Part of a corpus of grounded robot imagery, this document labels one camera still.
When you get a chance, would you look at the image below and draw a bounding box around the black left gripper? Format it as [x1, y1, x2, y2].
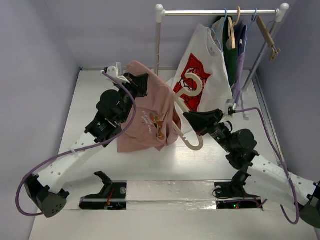
[114, 73, 149, 124]

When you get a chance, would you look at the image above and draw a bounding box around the pink t shirt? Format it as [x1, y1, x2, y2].
[117, 61, 182, 153]

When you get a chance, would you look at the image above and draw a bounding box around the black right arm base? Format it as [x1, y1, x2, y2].
[212, 170, 263, 210]

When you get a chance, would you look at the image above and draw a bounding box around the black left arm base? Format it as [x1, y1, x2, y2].
[79, 171, 127, 210]

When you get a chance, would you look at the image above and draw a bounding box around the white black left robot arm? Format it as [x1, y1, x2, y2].
[23, 72, 149, 218]

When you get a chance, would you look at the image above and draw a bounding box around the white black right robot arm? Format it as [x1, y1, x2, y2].
[183, 109, 320, 228]

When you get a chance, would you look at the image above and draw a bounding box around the white red print t shirt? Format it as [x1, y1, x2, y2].
[167, 23, 235, 133]

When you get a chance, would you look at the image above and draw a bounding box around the lavender shirt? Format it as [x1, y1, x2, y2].
[231, 20, 248, 107]

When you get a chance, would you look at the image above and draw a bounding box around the green shirt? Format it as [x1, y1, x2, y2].
[223, 17, 238, 87]

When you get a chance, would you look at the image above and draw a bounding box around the beige hanger with green shirt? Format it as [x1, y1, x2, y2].
[227, 6, 241, 49]

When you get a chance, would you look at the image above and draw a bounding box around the wooden clip hanger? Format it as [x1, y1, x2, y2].
[256, 16, 281, 62]

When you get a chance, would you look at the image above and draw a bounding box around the white metal clothes rack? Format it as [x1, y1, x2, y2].
[150, 2, 290, 120]

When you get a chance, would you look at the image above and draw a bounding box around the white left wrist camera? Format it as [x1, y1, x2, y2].
[101, 62, 130, 84]

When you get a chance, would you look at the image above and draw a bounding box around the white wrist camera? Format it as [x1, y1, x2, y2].
[222, 99, 237, 121]
[101, 62, 130, 84]

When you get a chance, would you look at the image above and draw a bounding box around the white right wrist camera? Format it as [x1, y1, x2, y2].
[222, 99, 237, 121]

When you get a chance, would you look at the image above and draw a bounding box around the blue wire hanger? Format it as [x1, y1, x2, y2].
[210, 10, 228, 52]
[243, 8, 258, 52]

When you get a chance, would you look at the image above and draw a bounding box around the blue wire hanger right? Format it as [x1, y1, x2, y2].
[243, 8, 258, 52]

